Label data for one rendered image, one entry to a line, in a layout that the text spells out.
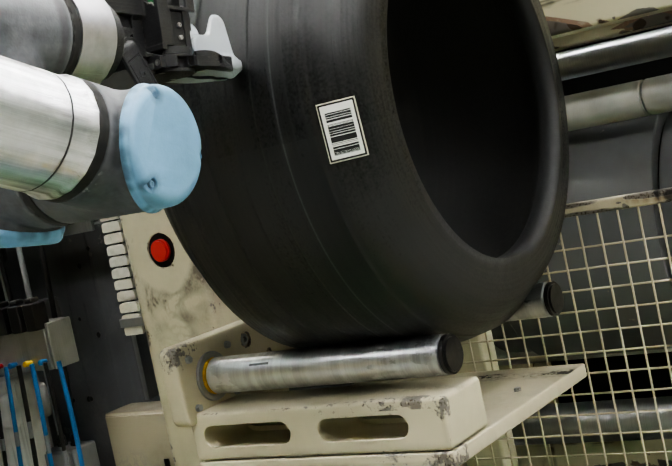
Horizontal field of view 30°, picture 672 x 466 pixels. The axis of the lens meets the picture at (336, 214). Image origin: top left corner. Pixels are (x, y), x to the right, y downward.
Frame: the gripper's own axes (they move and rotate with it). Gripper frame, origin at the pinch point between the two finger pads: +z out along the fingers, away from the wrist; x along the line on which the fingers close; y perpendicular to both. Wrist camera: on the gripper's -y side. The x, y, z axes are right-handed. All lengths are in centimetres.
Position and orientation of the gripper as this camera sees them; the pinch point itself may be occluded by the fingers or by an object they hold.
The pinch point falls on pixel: (231, 74)
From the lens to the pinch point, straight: 128.0
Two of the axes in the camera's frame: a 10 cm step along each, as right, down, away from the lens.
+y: -1.5, -9.9, 0.4
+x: -8.1, 1.4, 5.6
